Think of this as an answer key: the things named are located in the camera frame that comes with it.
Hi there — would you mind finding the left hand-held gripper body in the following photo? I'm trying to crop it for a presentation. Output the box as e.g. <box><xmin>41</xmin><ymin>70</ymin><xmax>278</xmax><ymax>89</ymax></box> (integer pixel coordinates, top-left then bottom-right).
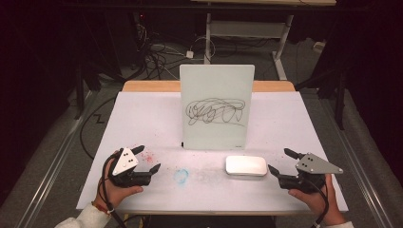
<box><xmin>108</xmin><ymin>147</ymin><xmax>153</xmax><ymax>188</ymax></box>

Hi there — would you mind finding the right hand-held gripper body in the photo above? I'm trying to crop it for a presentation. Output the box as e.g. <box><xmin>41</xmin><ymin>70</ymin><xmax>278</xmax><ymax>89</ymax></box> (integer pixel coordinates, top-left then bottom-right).
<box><xmin>278</xmin><ymin>152</ymin><xmax>344</xmax><ymax>195</ymax></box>

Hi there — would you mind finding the white whiteboard eraser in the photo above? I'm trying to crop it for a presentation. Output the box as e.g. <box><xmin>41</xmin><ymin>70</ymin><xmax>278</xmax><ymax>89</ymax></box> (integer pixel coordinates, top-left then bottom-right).
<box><xmin>224</xmin><ymin>155</ymin><xmax>269</xmax><ymax>177</ymax></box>

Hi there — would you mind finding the person's left hand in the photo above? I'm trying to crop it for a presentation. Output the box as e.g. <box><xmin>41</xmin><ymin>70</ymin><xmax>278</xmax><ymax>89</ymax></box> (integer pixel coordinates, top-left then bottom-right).
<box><xmin>93</xmin><ymin>158</ymin><xmax>144</xmax><ymax>213</ymax></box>

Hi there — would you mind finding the person's right hand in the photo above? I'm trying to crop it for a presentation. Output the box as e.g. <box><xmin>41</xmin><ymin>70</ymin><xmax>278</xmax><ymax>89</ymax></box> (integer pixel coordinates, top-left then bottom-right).
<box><xmin>287</xmin><ymin>173</ymin><xmax>347</xmax><ymax>227</ymax></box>

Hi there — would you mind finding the wooden table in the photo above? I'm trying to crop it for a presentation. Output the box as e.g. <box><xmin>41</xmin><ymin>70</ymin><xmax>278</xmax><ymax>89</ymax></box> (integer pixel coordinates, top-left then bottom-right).
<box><xmin>121</xmin><ymin>80</ymin><xmax>297</xmax><ymax>93</ymax></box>

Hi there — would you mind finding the white scribbled whiteboard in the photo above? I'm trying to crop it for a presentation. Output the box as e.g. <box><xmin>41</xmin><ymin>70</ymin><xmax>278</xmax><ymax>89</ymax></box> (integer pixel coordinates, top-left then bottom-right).
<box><xmin>179</xmin><ymin>64</ymin><xmax>256</xmax><ymax>151</ymax></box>

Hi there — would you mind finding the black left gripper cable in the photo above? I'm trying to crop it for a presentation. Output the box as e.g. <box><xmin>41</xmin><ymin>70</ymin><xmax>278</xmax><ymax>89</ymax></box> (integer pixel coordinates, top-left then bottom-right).
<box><xmin>96</xmin><ymin>147</ymin><xmax>127</xmax><ymax>228</ymax></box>

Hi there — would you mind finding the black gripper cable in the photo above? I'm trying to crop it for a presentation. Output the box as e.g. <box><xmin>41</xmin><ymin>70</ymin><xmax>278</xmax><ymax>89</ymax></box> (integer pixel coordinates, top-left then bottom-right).
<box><xmin>308</xmin><ymin>183</ymin><xmax>331</xmax><ymax>228</ymax></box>
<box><xmin>96</xmin><ymin>147</ymin><xmax>127</xmax><ymax>228</ymax></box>

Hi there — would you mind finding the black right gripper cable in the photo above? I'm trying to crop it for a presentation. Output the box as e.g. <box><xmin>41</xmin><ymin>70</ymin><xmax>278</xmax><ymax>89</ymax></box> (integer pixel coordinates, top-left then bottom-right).
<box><xmin>308</xmin><ymin>183</ymin><xmax>331</xmax><ymax>228</ymax></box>

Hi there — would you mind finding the metal floor rail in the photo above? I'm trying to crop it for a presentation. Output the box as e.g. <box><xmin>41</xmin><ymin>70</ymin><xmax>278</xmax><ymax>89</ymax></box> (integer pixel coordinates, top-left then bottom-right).
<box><xmin>17</xmin><ymin>90</ymin><xmax>98</xmax><ymax>228</ymax></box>
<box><xmin>317</xmin><ymin>94</ymin><xmax>395</xmax><ymax>228</ymax></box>

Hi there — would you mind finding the red bracelet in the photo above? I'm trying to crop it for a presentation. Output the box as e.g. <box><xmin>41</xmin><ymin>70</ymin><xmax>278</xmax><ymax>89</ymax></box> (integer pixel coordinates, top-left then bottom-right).
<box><xmin>91</xmin><ymin>201</ymin><xmax>111</xmax><ymax>215</ymax></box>

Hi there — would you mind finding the long black floor cable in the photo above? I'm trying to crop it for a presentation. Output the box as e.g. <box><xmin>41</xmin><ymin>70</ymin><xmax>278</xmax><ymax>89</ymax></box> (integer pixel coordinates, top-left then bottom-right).
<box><xmin>79</xmin><ymin>96</ymin><xmax>117</xmax><ymax>161</ymax></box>

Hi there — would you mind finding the tangle of black floor cables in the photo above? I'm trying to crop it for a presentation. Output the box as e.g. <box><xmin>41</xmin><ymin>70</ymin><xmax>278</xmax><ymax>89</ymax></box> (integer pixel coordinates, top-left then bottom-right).
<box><xmin>134</xmin><ymin>12</ymin><xmax>217</xmax><ymax>81</ymax></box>

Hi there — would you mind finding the white metal frame desk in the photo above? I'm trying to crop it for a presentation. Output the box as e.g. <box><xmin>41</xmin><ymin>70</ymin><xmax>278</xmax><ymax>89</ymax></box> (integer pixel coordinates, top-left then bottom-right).
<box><xmin>191</xmin><ymin>0</ymin><xmax>337</xmax><ymax>81</ymax></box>

